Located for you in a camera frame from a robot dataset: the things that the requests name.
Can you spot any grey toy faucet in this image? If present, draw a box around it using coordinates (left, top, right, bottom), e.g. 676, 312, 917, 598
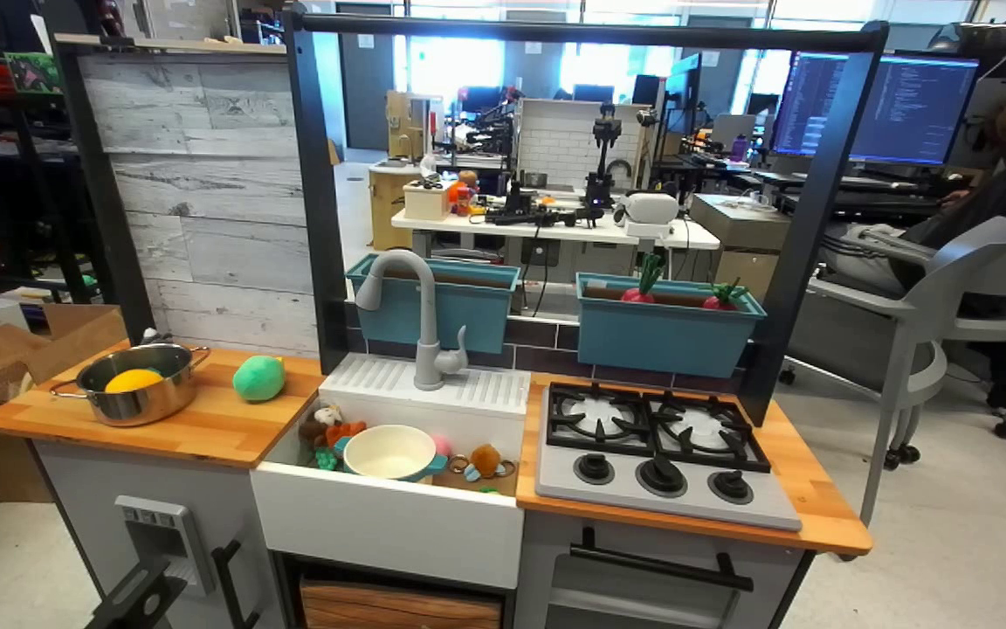
353, 251, 467, 393

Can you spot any orange toy in sink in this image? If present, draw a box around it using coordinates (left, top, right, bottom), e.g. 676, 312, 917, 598
471, 444, 501, 478

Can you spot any white toy sink basin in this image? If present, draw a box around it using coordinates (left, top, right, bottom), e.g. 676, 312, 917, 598
250, 353, 529, 592

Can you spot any brown plush toy in sink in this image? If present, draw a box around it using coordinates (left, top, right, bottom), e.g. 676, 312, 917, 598
297, 405, 367, 451

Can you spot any toy gas stove top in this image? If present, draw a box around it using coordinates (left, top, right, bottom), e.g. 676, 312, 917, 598
536, 383, 799, 530

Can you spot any green plush ball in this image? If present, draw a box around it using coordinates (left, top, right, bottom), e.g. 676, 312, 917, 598
230, 355, 286, 403

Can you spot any toy oven door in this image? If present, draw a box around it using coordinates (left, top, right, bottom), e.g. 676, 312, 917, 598
513, 514, 812, 629

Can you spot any silver pot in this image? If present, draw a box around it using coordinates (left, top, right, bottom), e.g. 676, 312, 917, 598
56, 344, 209, 428

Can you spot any left teal planter box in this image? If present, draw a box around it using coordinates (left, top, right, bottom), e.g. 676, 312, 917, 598
358, 257, 525, 353

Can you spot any teal planter box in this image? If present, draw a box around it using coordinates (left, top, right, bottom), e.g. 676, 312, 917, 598
358, 257, 525, 353
577, 274, 769, 376

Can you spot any right teal planter box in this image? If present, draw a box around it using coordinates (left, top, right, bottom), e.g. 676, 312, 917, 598
577, 274, 769, 376

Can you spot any cream bowl in sink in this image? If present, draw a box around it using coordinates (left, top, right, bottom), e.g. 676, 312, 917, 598
341, 423, 435, 478

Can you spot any grey wood backsplash panel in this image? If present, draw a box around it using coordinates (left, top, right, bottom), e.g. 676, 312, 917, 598
81, 52, 317, 355

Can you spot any grey chair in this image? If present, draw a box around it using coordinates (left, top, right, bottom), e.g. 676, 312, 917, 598
787, 217, 1006, 520

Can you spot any computer monitor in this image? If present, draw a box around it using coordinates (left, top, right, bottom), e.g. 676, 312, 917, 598
770, 52, 979, 167

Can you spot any cardboard box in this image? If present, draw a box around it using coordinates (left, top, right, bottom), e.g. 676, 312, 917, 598
0, 305, 125, 503

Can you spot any black metal frame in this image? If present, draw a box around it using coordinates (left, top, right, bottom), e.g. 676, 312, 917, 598
286, 9, 891, 423

